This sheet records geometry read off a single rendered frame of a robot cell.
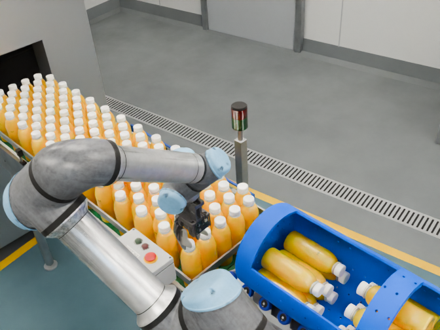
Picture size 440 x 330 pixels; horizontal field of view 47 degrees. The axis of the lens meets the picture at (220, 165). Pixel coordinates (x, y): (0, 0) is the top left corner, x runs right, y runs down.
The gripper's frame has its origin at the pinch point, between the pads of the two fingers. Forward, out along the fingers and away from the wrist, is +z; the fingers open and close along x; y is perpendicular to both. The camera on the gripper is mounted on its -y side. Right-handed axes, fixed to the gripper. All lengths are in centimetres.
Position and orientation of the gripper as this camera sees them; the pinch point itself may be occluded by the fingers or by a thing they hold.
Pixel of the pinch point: (189, 240)
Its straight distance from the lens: 164.6
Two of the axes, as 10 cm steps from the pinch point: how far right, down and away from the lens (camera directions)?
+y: 7.1, 3.9, -5.9
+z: 0.6, 8.0, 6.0
